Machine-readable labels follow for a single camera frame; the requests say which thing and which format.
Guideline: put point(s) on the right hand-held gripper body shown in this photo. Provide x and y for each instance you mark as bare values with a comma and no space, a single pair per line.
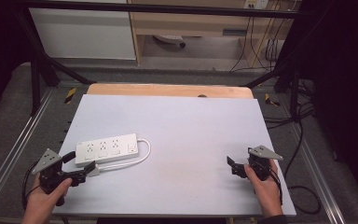
262,160

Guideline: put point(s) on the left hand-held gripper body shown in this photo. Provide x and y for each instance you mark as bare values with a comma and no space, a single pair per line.
50,175

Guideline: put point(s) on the white power strip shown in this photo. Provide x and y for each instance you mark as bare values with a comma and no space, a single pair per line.
107,150

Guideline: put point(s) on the person's left hand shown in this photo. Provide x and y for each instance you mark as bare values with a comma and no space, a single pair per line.
45,202

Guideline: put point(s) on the person's right hand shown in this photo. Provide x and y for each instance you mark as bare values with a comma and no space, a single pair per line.
265,193

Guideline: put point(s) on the yellow black tape strip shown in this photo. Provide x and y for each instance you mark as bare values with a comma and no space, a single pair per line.
271,100
70,95

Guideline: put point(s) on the wooden table board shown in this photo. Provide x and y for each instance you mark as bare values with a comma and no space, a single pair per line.
167,90

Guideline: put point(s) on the dark curtain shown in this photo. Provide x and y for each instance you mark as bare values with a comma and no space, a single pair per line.
0,46
341,93

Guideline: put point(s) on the white cabinet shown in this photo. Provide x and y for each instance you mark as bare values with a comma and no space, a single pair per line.
80,34

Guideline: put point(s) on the white device under desk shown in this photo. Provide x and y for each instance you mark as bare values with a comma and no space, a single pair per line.
169,39

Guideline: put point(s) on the wooden desk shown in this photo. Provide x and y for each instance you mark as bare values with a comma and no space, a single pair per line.
192,21

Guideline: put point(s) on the aluminium floor rail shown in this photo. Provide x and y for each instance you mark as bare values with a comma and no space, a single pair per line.
12,149
313,161

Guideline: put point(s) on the black metal frame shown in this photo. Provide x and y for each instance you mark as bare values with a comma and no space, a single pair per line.
40,71

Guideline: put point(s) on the white wall socket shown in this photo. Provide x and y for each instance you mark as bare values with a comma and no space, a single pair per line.
256,3

